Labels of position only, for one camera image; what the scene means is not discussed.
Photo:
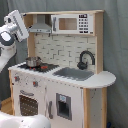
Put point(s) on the grey cupboard door handle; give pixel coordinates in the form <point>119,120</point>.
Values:
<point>50,110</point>

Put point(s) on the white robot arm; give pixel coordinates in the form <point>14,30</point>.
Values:
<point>8,50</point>

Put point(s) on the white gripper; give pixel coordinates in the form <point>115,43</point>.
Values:
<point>15,25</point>

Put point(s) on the toy oven door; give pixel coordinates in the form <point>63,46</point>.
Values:
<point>28,102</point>

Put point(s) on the wooden toy kitchen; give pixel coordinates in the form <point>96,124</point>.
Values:
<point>88,97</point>

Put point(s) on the black toy stovetop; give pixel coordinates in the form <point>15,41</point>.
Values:
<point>43,67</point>

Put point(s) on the grey range hood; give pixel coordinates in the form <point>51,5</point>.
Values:
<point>41,23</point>

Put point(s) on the black toy faucet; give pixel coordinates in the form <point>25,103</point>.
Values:
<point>83,63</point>

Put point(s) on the red left stove knob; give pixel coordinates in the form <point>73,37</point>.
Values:
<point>16,78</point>

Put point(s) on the red stove knob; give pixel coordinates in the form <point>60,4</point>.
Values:
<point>35,83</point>
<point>16,78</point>

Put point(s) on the white toy microwave door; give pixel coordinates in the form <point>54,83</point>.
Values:
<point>65,24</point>

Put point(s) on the red right stove knob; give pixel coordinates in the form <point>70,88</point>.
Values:
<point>35,83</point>

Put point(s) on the silver toy pot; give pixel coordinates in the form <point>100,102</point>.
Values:
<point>33,61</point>

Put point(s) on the grey toy sink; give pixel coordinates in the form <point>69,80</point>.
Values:
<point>74,74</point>

